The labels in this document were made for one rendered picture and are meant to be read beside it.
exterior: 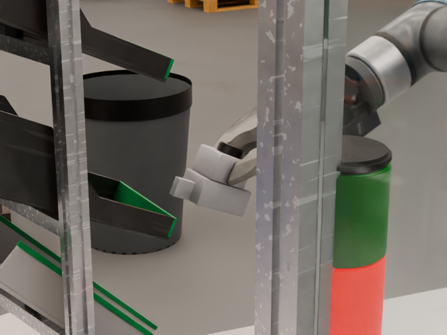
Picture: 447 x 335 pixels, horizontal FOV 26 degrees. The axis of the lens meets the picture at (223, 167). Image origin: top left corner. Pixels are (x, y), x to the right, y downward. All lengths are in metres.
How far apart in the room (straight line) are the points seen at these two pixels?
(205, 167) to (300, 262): 0.57
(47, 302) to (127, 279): 2.74
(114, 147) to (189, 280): 0.58
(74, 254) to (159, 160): 2.86
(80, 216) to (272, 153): 0.44
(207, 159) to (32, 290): 0.24
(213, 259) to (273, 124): 3.36
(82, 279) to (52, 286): 0.04
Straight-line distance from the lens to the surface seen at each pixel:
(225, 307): 3.44
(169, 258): 3.83
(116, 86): 4.11
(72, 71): 0.84
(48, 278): 0.92
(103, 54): 0.88
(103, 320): 0.97
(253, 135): 1.08
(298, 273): 0.47
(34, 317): 0.99
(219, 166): 1.02
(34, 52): 0.87
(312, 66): 0.44
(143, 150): 3.69
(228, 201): 1.04
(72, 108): 0.85
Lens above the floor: 1.56
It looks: 19 degrees down
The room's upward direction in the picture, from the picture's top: straight up
